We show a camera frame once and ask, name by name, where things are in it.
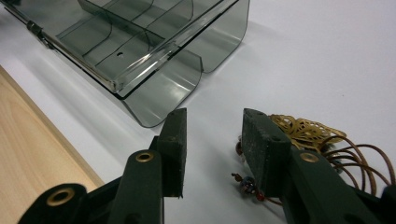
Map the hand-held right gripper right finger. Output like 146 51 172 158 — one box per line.
241 107 292 198

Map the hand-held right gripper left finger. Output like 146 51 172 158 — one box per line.
148 107 188 199

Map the gold pendant brown cord necklace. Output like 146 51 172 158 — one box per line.
231 113 396 207

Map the transparent grey compartment box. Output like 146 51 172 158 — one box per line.
0 0 251 129

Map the wooden table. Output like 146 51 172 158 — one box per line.
0 64 106 224

